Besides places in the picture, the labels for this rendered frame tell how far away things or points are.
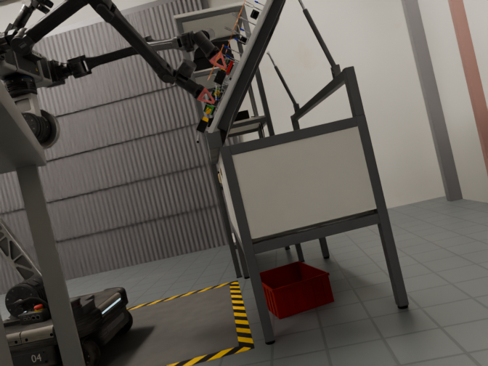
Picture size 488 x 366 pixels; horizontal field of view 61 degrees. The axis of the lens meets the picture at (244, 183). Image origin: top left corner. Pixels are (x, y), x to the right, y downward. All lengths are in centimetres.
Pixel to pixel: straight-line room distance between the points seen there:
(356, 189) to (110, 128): 351
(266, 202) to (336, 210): 28
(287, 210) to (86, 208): 352
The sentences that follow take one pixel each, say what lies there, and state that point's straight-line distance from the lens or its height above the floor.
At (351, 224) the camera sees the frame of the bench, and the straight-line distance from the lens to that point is 171.
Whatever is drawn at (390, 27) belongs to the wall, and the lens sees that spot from 482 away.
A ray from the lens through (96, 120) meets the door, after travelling 486.
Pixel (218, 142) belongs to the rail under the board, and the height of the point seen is 82.
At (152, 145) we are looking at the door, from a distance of 461.
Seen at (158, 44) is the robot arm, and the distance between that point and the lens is 222.
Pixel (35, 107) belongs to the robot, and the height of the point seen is 122.
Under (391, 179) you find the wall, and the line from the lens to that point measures 459.
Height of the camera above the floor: 66
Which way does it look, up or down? 1 degrees down
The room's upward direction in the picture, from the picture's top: 13 degrees counter-clockwise
